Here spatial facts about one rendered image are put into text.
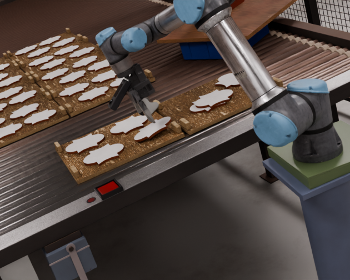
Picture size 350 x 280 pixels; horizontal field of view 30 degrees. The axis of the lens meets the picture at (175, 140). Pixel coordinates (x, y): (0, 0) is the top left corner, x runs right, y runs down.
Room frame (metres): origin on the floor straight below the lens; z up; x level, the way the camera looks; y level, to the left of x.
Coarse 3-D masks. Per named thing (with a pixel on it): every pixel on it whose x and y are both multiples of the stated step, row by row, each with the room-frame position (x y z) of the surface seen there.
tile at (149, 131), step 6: (156, 120) 2.21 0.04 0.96; (162, 120) 2.18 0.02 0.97; (168, 120) 2.15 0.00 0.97; (150, 126) 2.18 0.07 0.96; (156, 126) 2.15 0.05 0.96; (162, 126) 2.12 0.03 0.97; (144, 132) 2.15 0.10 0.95; (150, 132) 2.12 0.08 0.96; (156, 132) 2.10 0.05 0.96; (138, 138) 2.12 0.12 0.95; (144, 138) 2.11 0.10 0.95; (150, 138) 2.08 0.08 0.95
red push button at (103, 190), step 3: (108, 183) 1.90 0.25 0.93; (111, 183) 1.89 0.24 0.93; (114, 183) 1.88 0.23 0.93; (102, 186) 1.89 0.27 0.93; (105, 186) 1.89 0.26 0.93; (108, 186) 1.88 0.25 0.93; (111, 186) 1.87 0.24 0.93; (114, 186) 1.86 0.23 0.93; (117, 186) 1.86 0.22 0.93; (99, 189) 1.87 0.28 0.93; (102, 189) 1.87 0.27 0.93; (105, 189) 1.86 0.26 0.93; (108, 189) 1.86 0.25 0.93; (111, 189) 1.85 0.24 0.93; (102, 192) 1.85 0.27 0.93; (105, 192) 1.84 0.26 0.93
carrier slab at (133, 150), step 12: (120, 120) 2.38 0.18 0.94; (96, 132) 2.33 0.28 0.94; (108, 132) 2.30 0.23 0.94; (132, 132) 2.23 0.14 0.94; (168, 132) 2.13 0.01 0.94; (180, 132) 2.10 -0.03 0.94; (132, 144) 2.12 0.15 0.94; (144, 144) 2.09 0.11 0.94; (156, 144) 2.06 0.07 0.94; (60, 156) 2.22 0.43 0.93; (72, 156) 2.18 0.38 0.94; (84, 156) 2.15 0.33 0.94; (120, 156) 2.06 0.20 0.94; (132, 156) 2.03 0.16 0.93; (84, 168) 2.05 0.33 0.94; (96, 168) 2.02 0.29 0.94; (108, 168) 2.01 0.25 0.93; (84, 180) 1.98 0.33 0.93
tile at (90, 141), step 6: (84, 138) 2.28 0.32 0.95; (90, 138) 2.27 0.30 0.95; (96, 138) 2.25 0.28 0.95; (102, 138) 2.23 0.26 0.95; (72, 144) 2.26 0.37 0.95; (78, 144) 2.25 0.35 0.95; (84, 144) 2.23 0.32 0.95; (90, 144) 2.21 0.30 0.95; (96, 144) 2.19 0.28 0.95; (66, 150) 2.23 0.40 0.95; (72, 150) 2.21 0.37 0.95; (78, 150) 2.20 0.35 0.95; (84, 150) 2.19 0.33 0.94
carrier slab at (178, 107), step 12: (204, 84) 2.47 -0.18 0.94; (180, 96) 2.43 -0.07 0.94; (192, 96) 2.39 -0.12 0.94; (240, 96) 2.25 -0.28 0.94; (168, 108) 2.34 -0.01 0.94; (180, 108) 2.31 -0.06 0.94; (216, 108) 2.20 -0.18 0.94; (228, 108) 2.17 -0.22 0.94; (240, 108) 2.14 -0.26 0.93; (192, 120) 2.17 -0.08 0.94; (204, 120) 2.13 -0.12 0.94; (216, 120) 2.11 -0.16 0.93; (192, 132) 2.09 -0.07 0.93
